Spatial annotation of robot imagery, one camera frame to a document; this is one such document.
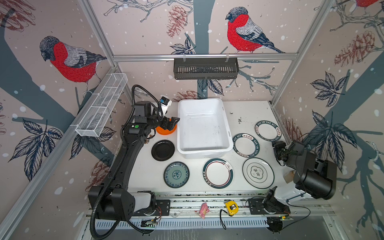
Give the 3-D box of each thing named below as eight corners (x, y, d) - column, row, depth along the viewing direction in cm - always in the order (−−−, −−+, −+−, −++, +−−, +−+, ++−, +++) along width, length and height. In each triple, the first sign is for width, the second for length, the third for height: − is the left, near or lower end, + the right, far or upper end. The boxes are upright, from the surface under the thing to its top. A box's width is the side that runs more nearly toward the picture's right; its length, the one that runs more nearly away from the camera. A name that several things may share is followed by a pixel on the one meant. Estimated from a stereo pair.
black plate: (150, 161, 91) (149, 159, 89) (154, 141, 100) (153, 139, 98) (173, 161, 91) (172, 159, 89) (175, 141, 100) (175, 139, 98)
